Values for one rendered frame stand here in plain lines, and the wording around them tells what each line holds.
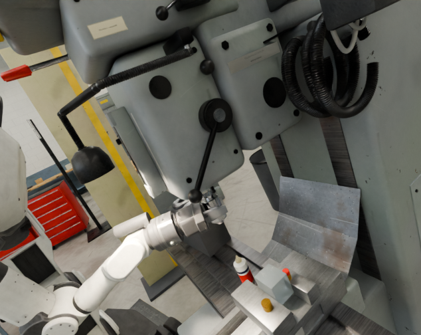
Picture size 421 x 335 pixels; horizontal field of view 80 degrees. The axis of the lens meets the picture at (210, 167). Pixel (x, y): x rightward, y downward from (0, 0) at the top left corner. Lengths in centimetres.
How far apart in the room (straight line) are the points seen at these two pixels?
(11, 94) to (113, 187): 775
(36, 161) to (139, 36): 924
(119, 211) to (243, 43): 201
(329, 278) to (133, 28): 68
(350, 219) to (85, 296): 76
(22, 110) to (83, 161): 922
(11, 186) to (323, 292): 80
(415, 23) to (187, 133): 66
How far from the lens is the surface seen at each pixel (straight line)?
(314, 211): 94
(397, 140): 82
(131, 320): 164
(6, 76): 69
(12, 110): 977
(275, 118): 62
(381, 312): 111
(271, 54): 64
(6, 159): 83
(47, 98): 233
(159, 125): 50
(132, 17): 51
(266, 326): 62
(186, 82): 53
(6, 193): 79
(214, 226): 100
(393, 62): 80
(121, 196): 237
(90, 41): 49
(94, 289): 78
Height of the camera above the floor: 152
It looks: 17 degrees down
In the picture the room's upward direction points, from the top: 24 degrees counter-clockwise
